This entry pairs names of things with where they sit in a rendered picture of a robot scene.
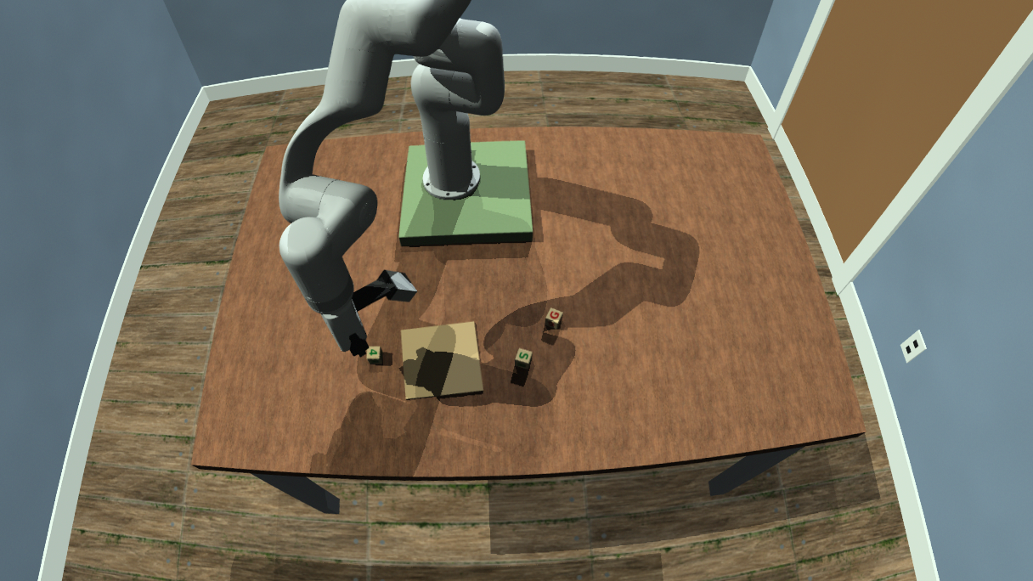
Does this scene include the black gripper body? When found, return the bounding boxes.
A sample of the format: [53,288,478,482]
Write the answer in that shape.
[313,285,367,351]

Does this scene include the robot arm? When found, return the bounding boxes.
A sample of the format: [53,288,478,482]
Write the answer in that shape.
[279,0,505,313]

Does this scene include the beige flat mat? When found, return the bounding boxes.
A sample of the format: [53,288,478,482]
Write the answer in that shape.
[401,322,483,399]

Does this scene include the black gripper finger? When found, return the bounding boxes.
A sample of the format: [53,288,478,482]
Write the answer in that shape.
[349,333,369,357]

